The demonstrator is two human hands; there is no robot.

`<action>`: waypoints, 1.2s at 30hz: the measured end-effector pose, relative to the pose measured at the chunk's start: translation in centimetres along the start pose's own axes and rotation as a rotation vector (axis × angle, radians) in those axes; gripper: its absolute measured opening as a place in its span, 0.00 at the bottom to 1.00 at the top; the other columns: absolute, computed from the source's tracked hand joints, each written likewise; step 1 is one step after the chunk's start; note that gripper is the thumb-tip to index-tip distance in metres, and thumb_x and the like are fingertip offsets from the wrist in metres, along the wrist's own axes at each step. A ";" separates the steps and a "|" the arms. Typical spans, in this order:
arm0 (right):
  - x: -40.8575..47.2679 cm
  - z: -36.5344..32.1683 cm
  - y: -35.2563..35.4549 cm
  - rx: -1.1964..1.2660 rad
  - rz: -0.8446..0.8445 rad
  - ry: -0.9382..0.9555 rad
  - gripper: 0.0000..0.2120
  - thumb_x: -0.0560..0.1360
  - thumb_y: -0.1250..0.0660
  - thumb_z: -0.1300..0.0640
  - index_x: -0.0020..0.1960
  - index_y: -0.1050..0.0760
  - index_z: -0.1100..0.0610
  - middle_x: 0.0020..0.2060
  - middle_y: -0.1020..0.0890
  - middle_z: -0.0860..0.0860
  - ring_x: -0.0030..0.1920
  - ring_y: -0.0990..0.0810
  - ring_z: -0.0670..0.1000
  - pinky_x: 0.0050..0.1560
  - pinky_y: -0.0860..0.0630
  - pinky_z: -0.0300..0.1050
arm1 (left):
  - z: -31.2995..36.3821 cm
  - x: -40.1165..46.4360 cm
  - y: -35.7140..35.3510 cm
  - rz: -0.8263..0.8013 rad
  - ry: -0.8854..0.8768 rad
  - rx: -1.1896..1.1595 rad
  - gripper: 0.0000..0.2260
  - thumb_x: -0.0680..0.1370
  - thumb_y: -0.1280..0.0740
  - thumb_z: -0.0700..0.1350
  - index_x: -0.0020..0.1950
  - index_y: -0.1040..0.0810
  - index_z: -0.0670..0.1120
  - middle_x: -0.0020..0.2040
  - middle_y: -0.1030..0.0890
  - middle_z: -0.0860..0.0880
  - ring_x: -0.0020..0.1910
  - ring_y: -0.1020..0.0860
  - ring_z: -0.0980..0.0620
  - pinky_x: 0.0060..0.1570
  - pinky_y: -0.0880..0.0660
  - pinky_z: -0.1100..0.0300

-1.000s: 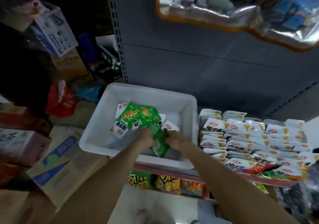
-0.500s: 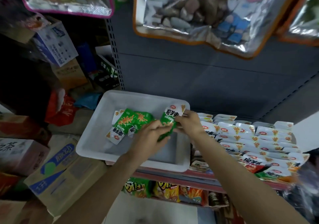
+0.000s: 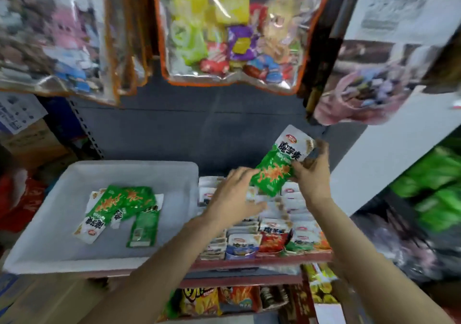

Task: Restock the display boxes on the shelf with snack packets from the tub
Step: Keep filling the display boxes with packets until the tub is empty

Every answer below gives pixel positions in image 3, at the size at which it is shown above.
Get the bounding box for orange-edged clear candy bag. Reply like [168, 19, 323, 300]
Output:
[346, 0, 461, 48]

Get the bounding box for orange trimmed toy snack bag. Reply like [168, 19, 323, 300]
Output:
[0, 0, 152, 105]

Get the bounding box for orange display box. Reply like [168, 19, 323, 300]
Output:
[313, 230, 334, 252]

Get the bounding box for white blue carton box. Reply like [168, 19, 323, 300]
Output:
[0, 93, 48, 135]

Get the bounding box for green konjac snack packet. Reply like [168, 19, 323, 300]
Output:
[250, 124, 315, 197]
[286, 223, 321, 255]

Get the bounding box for yellow snack packets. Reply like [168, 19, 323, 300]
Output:
[304, 263, 340, 304]

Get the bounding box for hanging yellow green snack bags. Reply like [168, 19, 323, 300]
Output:
[297, 0, 361, 116]

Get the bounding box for black plastic wrapped bundle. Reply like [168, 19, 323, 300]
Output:
[353, 212, 461, 285]

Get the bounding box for red konjac snack packet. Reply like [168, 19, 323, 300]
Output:
[258, 219, 291, 255]

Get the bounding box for pile of snack packets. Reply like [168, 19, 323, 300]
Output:
[72, 185, 165, 248]

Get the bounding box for blue konjac snack packet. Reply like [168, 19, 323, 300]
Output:
[226, 232, 262, 258]

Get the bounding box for plain brown cardboard carton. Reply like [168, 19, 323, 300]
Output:
[0, 120, 69, 173]

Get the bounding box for stack of green packs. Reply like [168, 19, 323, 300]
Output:
[390, 144, 461, 233]

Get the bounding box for person's right forearm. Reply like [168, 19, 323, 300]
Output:
[313, 201, 455, 324]

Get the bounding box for green display box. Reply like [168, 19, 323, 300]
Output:
[284, 183, 321, 256]

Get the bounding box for person's left hand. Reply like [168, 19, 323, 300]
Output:
[203, 167, 269, 229]

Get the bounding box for red display box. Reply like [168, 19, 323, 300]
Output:
[258, 218, 292, 256]

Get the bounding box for gold display box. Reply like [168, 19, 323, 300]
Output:
[198, 176, 228, 261]

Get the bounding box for white plastic bin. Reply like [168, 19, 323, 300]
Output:
[3, 160, 200, 275]

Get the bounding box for person's left forearm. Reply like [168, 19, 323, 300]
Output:
[79, 216, 231, 324]

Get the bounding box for row of orange chip bags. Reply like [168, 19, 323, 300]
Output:
[166, 286, 289, 317]

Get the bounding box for orange trimmed colourful candy bag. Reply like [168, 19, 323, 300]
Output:
[151, 0, 332, 94]

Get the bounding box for red plastic bag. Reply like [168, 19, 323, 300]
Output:
[0, 169, 44, 233]

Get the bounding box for hanging pink candy bag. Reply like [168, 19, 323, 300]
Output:
[313, 64, 433, 127]

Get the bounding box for blue display box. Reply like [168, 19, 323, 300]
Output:
[225, 219, 262, 260]

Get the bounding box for person's right hand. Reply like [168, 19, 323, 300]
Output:
[291, 142, 334, 209]

